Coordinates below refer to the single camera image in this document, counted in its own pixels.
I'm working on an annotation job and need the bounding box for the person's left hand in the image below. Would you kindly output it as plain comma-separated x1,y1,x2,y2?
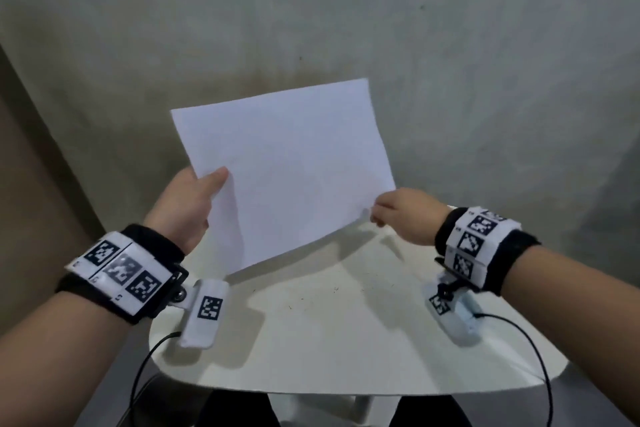
143,166,230,256

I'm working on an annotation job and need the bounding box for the person's right hand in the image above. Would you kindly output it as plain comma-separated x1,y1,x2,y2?
371,187,453,248

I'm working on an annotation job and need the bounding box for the white paper sheet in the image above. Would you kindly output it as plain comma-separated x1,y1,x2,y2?
171,79,397,275

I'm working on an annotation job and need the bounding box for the person's left forearm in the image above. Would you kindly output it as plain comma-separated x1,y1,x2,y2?
0,291,151,427

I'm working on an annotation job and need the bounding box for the person's right forearm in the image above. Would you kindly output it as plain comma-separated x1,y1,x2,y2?
499,244,640,427

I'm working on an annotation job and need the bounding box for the person's right leg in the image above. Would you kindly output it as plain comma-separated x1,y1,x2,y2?
392,394,473,427

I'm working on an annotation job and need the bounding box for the person's leg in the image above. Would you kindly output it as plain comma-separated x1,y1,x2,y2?
392,394,473,427
197,389,279,427

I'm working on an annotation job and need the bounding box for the person's left leg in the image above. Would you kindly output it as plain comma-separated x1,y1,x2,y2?
197,389,279,427

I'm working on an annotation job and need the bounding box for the black cable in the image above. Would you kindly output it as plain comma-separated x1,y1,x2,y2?
129,331,182,427
472,312,555,427

